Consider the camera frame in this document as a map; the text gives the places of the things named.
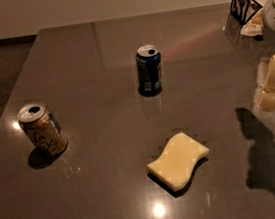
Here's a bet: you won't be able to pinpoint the orange soda can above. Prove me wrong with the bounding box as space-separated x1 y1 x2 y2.
17 102 67 157

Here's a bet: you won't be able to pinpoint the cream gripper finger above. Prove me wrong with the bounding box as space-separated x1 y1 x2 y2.
255 53 275 112

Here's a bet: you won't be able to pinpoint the white napkins in basket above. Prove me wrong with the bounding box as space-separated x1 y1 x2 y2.
236 0 267 37

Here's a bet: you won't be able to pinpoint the blue soda can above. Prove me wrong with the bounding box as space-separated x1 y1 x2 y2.
136 44 162 96

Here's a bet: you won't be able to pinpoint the yellow sponge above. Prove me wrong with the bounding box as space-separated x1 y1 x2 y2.
147 132 210 192

